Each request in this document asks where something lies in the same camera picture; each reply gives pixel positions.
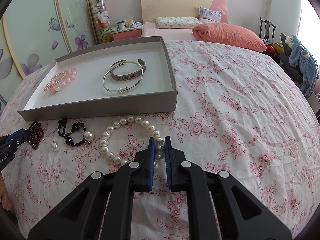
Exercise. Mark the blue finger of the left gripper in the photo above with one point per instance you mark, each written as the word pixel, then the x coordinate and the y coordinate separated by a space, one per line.
pixel 20 136

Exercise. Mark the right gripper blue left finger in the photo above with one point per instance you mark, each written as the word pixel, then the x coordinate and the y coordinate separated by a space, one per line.
pixel 151 166

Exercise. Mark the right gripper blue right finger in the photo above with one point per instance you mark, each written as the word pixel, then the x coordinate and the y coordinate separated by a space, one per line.
pixel 168 153

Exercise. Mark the pearl earring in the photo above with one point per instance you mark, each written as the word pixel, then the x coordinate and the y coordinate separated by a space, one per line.
pixel 55 146

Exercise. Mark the thin silver bangle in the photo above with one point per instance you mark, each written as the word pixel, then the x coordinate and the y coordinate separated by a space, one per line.
pixel 114 86

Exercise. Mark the silver engraved cuff bangle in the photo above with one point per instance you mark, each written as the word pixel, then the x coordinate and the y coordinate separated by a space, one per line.
pixel 125 70

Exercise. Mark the left human hand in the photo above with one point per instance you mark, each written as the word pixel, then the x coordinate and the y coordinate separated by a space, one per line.
pixel 5 200

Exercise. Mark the grey cardboard tray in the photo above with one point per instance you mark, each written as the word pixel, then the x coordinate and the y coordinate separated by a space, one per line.
pixel 85 96

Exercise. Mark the floral pink bedsheet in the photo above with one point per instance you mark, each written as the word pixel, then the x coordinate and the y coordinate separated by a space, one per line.
pixel 236 110

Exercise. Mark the pink white nightstand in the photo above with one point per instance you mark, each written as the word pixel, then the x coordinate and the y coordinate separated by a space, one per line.
pixel 127 33

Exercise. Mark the pink mattress sheet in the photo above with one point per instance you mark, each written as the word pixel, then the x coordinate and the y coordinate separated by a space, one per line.
pixel 150 29

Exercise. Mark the floral white pillow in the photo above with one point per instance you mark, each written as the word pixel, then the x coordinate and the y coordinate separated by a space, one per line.
pixel 177 22

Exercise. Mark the white mug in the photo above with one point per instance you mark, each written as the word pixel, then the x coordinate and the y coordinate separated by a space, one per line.
pixel 121 25

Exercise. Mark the orange folded quilt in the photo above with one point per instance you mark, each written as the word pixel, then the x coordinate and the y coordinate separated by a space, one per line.
pixel 229 34

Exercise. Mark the floral sliding wardrobe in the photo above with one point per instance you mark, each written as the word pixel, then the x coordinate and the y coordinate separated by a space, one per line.
pixel 36 32

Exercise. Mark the purple patterned pillow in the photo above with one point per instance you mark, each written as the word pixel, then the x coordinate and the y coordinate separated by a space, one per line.
pixel 209 16

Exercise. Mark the beige pink headboard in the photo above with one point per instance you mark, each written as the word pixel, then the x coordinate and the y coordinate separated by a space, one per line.
pixel 152 9

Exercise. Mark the grey office chair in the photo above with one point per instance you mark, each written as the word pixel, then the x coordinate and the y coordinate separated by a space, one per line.
pixel 293 72

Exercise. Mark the plush toy display tube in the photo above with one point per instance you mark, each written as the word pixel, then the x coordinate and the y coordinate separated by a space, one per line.
pixel 101 20

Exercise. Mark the dark wooden chair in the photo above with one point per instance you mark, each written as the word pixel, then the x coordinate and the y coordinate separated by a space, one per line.
pixel 267 28

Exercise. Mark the blue plush robe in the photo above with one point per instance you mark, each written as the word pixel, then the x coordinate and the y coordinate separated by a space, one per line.
pixel 301 57

